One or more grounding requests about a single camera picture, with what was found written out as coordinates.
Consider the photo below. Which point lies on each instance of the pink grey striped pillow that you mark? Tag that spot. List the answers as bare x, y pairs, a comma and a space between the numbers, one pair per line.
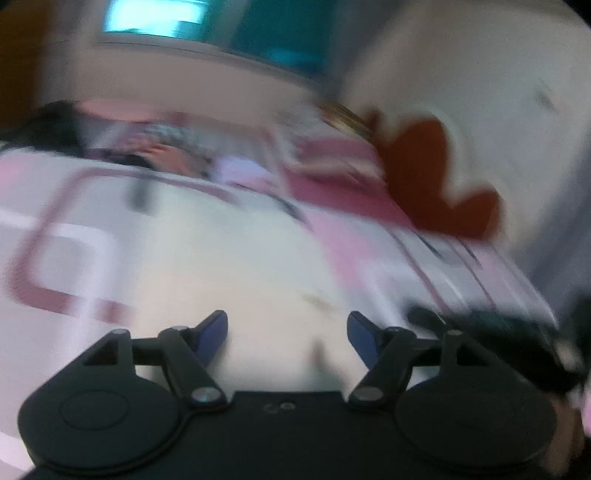
337, 157

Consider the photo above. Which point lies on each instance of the bed with pink striped sheet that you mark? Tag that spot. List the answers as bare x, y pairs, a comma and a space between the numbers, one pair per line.
341, 196

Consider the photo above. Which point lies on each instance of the pink white patterned blanket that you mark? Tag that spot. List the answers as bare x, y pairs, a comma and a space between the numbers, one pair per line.
69, 221

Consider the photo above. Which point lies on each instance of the white framed window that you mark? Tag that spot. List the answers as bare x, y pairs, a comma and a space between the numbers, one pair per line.
184, 23

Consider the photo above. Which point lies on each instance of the folded lilac cloth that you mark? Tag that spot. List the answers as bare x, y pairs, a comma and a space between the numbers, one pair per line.
244, 170

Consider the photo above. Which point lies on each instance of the brown wooden door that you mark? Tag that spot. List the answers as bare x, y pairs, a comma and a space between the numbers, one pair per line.
18, 64

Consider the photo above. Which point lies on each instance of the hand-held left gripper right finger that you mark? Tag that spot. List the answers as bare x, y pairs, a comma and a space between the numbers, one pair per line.
362, 337

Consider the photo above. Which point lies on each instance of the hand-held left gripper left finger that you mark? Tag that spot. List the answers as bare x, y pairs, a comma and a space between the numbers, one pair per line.
214, 333

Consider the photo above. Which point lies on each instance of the cream cloth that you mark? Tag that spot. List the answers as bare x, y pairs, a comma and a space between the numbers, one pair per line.
231, 258

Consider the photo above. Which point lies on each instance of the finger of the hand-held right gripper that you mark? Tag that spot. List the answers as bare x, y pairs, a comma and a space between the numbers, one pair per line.
431, 319

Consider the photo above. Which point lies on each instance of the teal curtain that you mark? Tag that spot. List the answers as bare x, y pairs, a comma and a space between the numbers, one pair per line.
277, 32

